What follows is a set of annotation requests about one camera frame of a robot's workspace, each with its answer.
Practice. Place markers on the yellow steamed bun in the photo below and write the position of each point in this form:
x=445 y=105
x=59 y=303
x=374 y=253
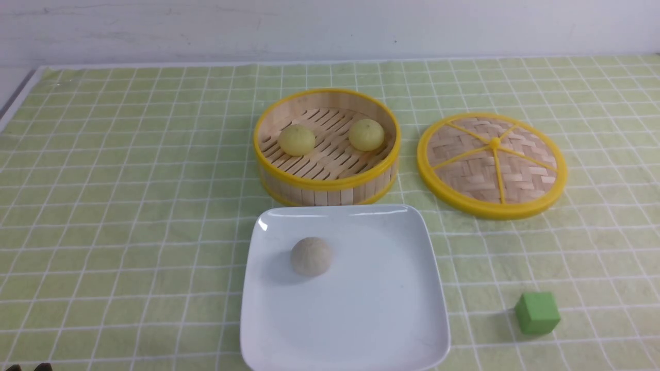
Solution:
x=296 y=140
x=366 y=135

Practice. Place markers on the grey-white steamed bun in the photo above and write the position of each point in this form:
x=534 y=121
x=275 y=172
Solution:
x=311 y=257

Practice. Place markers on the white square plate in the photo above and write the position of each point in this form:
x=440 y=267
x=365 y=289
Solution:
x=380 y=305

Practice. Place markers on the green checkered tablecloth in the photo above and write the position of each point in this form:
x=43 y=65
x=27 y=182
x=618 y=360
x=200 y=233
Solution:
x=129 y=197

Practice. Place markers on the bamboo steamer basket yellow rim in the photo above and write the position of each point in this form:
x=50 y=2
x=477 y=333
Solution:
x=333 y=173

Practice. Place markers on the woven bamboo steamer lid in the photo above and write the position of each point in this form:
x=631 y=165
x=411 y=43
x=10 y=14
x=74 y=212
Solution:
x=491 y=166

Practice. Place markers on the green cube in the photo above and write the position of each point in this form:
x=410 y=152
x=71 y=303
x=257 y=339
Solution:
x=537 y=313

